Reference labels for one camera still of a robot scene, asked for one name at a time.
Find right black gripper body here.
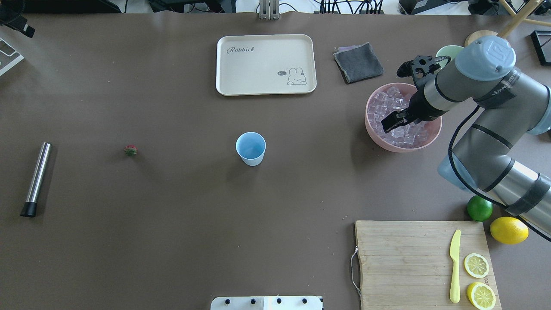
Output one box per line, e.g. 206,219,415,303
397,55,451,123

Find clear ice cubes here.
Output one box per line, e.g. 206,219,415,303
366,84,433,149

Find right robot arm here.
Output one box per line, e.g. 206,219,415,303
382,36,551,234

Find wooden cup tree stand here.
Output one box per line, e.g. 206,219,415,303
463,0,551,47

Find light blue plastic cup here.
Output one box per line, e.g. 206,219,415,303
235,132,266,167

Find pink bowl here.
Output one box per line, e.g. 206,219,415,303
365,83,442,153

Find mint green bowl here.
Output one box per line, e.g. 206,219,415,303
436,45,464,68

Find grey folded cloth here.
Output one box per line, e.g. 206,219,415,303
333,42,384,83

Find green lime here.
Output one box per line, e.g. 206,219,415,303
467,196,493,222

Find cream rabbit tray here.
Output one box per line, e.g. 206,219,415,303
215,34,317,96

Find yellow plastic knife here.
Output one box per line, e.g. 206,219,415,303
449,229,462,304

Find wooden cutting board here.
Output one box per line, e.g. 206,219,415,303
355,220,491,310

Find whole yellow lemon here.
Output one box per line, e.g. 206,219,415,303
490,217,529,245

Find upper lemon slice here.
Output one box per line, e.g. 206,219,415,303
463,253,490,279

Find lemon slice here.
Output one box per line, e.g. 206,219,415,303
463,253,490,279
467,282,497,310

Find lower lemon slice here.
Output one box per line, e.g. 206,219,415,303
467,282,497,310

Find brown table mat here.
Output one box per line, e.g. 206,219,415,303
0,12,551,310

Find red strawberry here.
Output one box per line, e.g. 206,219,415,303
124,145,137,157

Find steel muddler black tip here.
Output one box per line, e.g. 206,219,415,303
20,142,51,217

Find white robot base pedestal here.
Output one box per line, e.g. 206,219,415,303
210,295,324,310

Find white wire cup rack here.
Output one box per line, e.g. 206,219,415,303
0,38,24,76

